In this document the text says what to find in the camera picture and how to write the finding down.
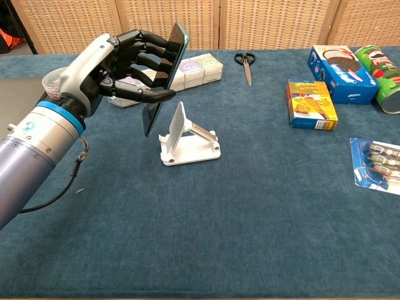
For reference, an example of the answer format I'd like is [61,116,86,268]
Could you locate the wrapped pack of pastel boxes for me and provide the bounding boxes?
[106,52,224,109]

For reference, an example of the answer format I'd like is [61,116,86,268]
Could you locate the clear jar of binder clips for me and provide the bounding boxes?
[41,67,68,101]

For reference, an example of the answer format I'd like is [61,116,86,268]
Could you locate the black handled scissors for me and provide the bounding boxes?
[234,52,257,87]

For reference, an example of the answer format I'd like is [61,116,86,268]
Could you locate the white folding phone stand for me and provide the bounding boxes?
[158,101,223,167]

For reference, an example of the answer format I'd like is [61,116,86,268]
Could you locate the blue blister pack of clips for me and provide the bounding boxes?
[349,137,400,197]

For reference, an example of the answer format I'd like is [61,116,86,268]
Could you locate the blue velvet table cover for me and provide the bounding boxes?
[0,46,400,299]

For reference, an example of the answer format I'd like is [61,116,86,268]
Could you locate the grey laptop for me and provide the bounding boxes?
[0,77,48,141]

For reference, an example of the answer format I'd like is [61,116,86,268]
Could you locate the blue Oreo cookie box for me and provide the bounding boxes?
[307,44,381,105]

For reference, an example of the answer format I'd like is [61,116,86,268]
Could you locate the wicker folding screen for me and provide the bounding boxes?
[11,0,400,54]

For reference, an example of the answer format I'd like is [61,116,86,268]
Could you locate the orange and black object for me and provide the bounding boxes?
[0,27,23,48]

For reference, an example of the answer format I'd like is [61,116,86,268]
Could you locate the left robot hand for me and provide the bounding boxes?
[58,29,178,119]

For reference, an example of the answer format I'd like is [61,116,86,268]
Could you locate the black smartphone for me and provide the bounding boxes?
[142,22,190,138]

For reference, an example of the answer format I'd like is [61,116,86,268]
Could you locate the green Pringles can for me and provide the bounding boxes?
[354,44,400,115]

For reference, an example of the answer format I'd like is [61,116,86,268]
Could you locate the orange and blue snack box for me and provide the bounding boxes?
[285,79,339,131]

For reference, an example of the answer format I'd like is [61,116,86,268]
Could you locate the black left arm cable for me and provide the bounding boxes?
[18,134,90,214]

